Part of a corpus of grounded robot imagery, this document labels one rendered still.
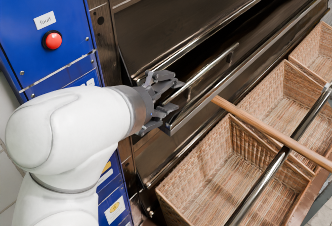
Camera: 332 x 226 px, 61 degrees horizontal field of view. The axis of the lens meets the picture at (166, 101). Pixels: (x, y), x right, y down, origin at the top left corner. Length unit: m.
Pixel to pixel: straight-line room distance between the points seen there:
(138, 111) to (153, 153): 0.62
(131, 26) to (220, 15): 0.34
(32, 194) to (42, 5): 0.27
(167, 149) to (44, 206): 0.75
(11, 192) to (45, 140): 0.37
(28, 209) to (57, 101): 0.16
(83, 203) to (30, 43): 0.25
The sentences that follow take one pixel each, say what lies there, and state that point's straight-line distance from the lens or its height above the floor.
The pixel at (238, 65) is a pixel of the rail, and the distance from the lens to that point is 0.85.
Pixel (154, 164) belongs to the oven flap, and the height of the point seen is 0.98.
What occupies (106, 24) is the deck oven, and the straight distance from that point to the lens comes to 0.60.
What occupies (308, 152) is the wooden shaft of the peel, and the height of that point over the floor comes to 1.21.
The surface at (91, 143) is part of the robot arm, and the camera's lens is 0.36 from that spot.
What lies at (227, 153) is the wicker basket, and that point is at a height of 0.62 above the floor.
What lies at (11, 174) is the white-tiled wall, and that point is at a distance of 0.66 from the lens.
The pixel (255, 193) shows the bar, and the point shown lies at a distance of 0.86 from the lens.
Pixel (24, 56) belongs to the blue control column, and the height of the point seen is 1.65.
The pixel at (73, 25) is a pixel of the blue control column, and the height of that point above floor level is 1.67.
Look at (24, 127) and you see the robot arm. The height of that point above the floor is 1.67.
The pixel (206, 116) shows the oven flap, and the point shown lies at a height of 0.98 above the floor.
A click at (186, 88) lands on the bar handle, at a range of 0.73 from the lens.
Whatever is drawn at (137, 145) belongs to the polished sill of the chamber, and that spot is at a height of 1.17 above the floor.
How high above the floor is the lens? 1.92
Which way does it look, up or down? 46 degrees down
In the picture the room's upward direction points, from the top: straight up
